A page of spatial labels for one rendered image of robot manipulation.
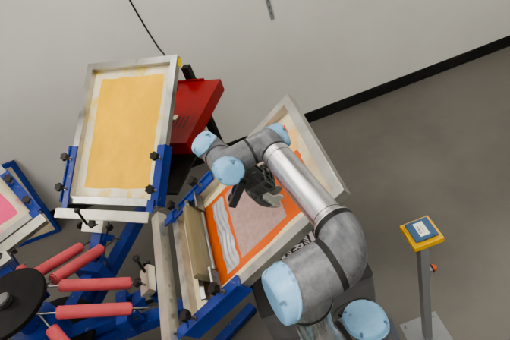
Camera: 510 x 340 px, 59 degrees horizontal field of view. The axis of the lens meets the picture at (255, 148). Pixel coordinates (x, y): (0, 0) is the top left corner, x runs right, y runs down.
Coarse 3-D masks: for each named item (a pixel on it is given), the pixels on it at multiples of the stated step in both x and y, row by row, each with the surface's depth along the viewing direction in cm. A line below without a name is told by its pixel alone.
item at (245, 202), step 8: (296, 152) 166; (224, 192) 190; (216, 200) 192; (224, 200) 187; (240, 200) 179; (248, 200) 175; (208, 208) 194; (232, 208) 181; (240, 208) 177; (248, 208) 173; (208, 216) 191; (232, 216) 178; (240, 216) 174; (208, 224) 189; (232, 224) 176; (208, 232) 186; (216, 232) 182
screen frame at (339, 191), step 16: (288, 96) 179; (272, 112) 182; (288, 112) 174; (256, 128) 187; (304, 128) 163; (320, 144) 157; (320, 160) 149; (336, 176) 141; (208, 192) 197; (336, 192) 138; (176, 224) 201; (304, 224) 142; (176, 240) 195; (288, 240) 144; (272, 256) 147; (256, 272) 150; (192, 288) 176; (192, 304) 169
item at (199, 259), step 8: (184, 208) 187; (192, 208) 189; (184, 216) 184; (192, 216) 184; (192, 224) 180; (200, 224) 184; (192, 232) 176; (200, 232) 180; (192, 240) 173; (200, 240) 176; (192, 248) 170; (200, 248) 172; (192, 256) 168; (200, 256) 169; (208, 256) 171; (192, 264) 165; (200, 264) 165; (208, 264) 168; (200, 272) 162; (208, 272) 164; (208, 280) 164
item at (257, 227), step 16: (256, 208) 169; (272, 208) 162; (288, 208) 156; (240, 224) 172; (256, 224) 165; (272, 224) 158; (240, 240) 168; (256, 240) 161; (240, 256) 164; (224, 272) 167
